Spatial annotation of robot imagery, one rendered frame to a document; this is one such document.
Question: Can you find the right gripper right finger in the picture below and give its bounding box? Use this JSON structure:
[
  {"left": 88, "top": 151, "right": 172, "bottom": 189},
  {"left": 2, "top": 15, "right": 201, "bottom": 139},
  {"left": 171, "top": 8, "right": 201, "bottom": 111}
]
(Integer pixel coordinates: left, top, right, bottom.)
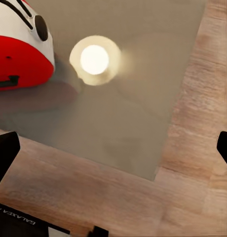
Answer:
[{"left": 217, "top": 131, "right": 227, "bottom": 163}]

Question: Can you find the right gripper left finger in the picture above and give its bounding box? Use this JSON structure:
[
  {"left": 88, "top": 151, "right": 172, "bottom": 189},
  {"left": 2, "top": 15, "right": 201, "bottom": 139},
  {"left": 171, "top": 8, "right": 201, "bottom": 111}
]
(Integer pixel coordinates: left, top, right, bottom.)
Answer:
[{"left": 0, "top": 131, "right": 21, "bottom": 182}]

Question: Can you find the radio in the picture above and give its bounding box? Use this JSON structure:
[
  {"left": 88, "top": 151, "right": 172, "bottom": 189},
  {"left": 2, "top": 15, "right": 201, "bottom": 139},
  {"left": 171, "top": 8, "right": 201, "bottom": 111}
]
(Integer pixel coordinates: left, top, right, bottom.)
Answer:
[{"left": 0, "top": 0, "right": 55, "bottom": 91}]

